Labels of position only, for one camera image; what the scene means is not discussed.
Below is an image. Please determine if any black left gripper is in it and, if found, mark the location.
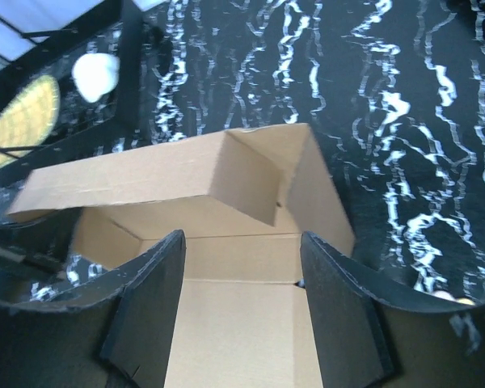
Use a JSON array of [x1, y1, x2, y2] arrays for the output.
[[0, 209, 82, 308]]

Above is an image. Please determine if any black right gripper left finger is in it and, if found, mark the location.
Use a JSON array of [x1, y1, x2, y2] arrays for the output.
[[0, 230, 186, 387]]

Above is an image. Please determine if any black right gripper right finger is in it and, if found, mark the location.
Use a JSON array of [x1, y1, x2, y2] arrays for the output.
[[300, 232, 485, 387]]

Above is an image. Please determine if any brown cardboard box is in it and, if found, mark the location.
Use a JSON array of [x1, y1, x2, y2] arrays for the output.
[[8, 124, 354, 387]]

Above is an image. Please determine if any colourful flower toy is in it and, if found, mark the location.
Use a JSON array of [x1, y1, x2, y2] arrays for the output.
[[431, 290, 475, 306]]

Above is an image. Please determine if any yellow woven plate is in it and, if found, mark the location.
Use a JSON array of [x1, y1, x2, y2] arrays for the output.
[[0, 74, 61, 168]]

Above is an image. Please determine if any black wire dish rack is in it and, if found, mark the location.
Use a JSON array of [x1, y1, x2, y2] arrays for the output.
[[0, 1, 149, 186]]

